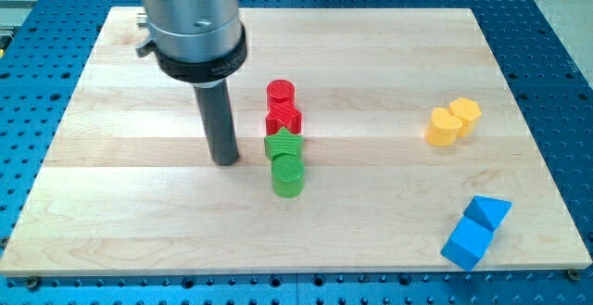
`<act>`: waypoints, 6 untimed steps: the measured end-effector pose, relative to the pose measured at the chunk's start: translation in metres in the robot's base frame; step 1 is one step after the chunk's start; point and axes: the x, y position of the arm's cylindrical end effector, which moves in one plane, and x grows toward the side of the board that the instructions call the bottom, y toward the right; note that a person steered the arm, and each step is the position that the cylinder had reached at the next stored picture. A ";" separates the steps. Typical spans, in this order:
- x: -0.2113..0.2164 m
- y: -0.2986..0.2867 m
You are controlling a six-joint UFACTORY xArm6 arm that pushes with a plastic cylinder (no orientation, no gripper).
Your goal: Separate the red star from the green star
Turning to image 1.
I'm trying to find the blue triangle block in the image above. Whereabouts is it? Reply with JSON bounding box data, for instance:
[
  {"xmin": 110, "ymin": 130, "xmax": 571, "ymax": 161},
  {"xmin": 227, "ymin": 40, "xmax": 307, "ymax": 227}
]
[{"xmin": 463, "ymin": 196, "xmax": 512, "ymax": 232}]

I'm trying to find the wooden board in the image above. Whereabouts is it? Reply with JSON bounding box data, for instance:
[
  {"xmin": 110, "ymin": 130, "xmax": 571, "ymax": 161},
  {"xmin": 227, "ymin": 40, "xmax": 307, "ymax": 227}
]
[{"xmin": 1, "ymin": 6, "xmax": 591, "ymax": 276}]

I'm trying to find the green star block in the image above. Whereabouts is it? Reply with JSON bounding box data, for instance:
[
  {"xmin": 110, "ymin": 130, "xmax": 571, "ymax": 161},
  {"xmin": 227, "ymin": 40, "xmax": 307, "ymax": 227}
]
[{"xmin": 264, "ymin": 127, "xmax": 304, "ymax": 161}]

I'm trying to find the green cylinder block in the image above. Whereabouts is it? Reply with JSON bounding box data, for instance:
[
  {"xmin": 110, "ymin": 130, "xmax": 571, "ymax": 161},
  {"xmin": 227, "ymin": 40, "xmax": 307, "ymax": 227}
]
[{"xmin": 271, "ymin": 155, "xmax": 305, "ymax": 198}]

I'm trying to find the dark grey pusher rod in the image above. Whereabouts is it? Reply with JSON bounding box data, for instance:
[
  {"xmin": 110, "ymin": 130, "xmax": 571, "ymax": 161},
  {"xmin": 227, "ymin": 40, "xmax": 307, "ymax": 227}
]
[{"xmin": 193, "ymin": 80, "xmax": 239, "ymax": 166}]

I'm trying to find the blue cube block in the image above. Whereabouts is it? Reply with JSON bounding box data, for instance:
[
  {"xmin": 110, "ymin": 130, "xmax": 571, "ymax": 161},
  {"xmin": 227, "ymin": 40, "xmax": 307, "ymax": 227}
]
[{"xmin": 441, "ymin": 217, "xmax": 494, "ymax": 271}]

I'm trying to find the yellow pentagon block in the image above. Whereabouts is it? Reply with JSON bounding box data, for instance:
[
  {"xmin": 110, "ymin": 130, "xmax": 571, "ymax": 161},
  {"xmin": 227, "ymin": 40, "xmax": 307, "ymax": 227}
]
[{"xmin": 448, "ymin": 97, "xmax": 482, "ymax": 137}]

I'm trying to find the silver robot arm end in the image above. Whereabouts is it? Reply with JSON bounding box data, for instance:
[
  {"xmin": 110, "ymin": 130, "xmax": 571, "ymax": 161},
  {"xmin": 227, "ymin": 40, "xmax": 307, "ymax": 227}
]
[{"xmin": 136, "ymin": 0, "xmax": 247, "ymax": 83}]

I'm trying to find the yellow heart block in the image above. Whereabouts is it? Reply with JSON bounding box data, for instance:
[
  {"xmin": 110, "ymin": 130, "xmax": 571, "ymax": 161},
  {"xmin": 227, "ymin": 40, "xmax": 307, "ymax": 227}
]
[{"xmin": 424, "ymin": 107, "xmax": 462, "ymax": 146}]

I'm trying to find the red star block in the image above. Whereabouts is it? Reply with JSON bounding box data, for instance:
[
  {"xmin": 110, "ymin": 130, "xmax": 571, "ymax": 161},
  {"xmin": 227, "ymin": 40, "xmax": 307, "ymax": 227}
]
[{"xmin": 265, "ymin": 103, "xmax": 302, "ymax": 135}]

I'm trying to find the red cylinder block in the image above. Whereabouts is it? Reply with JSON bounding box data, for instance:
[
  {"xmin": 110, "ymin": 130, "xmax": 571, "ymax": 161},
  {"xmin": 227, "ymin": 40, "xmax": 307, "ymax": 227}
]
[{"xmin": 266, "ymin": 79, "xmax": 296, "ymax": 109}]

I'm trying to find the blue perforated table plate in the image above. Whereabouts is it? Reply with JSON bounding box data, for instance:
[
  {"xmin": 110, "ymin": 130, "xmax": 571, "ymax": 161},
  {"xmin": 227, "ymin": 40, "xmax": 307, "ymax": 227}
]
[{"xmin": 1, "ymin": 0, "xmax": 592, "ymax": 304}]

